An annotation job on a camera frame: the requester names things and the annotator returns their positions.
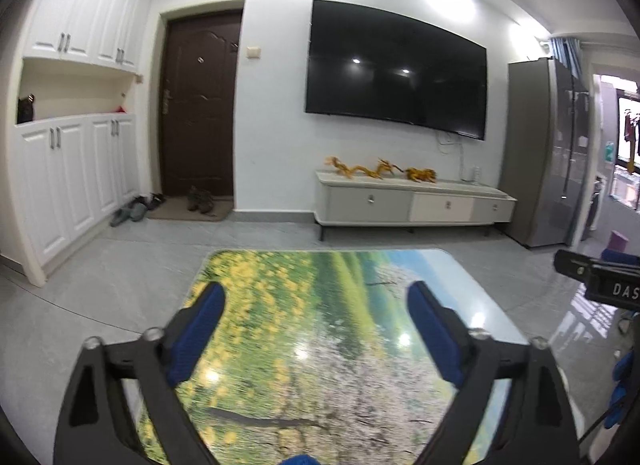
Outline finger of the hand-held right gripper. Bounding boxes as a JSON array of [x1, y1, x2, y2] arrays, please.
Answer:
[[553, 248, 640, 287]]

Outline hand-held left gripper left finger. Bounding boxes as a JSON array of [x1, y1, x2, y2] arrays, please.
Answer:
[[52, 281, 227, 465]]

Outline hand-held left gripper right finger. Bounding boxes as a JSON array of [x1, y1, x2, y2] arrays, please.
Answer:
[[406, 281, 583, 465]]

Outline person's right hand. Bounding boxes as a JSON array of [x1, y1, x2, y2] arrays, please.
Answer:
[[604, 350, 637, 429]]

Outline dark cloth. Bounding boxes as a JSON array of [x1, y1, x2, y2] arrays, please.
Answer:
[[581, 176, 606, 242]]

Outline landscape print table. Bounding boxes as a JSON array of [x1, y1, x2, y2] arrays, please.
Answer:
[[131, 247, 590, 465]]

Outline grey refrigerator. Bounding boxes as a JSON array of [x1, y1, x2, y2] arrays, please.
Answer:
[[499, 57, 591, 249]]

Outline brown doormat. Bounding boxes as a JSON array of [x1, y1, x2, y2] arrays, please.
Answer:
[[147, 197, 234, 222]]

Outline white television cabinet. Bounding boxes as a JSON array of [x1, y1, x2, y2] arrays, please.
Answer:
[[313, 170, 518, 241]]

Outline small golden animal figurine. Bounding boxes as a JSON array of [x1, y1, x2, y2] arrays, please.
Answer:
[[403, 167, 440, 184]]

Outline long golden dragon figurine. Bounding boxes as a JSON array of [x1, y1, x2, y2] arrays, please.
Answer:
[[324, 156, 405, 181]]

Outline white shoe cupboard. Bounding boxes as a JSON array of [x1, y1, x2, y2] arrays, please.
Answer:
[[0, 0, 154, 289]]

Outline blue grey curtain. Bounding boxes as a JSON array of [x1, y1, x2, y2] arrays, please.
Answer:
[[549, 37, 584, 81]]

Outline brown entrance door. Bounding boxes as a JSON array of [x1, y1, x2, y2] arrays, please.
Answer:
[[159, 10, 245, 211]]

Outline black bag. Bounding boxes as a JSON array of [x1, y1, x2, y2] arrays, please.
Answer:
[[17, 93, 37, 124]]

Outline white wall cable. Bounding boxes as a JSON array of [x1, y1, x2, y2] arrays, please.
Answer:
[[434, 130, 474, 181]]

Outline black wall television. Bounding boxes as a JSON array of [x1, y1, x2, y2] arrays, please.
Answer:
[[304, 0, 489, 141]]

